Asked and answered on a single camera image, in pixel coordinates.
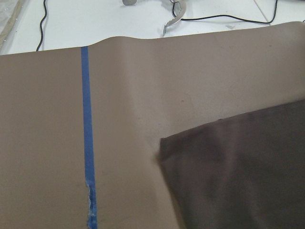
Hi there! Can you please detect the dark brown t-shirt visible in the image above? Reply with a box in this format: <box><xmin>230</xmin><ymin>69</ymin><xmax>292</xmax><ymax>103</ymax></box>
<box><xmin>159</xmin><ymin>100</ymin><xmax>305</xmax><ymax>229</ymax></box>

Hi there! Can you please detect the plastic wrapped board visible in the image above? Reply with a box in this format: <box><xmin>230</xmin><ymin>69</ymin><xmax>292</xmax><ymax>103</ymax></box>
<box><xmin>0</xmin><ymin>0</ymin><xmax>27</xmax><ymax>55</ymax></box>

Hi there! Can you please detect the black table cable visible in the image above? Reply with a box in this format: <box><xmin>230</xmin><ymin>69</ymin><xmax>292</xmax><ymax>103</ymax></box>
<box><xmin>35</xmin><ymin>0</ymin><xmax>48</xmax><ymax>52</ymax></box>

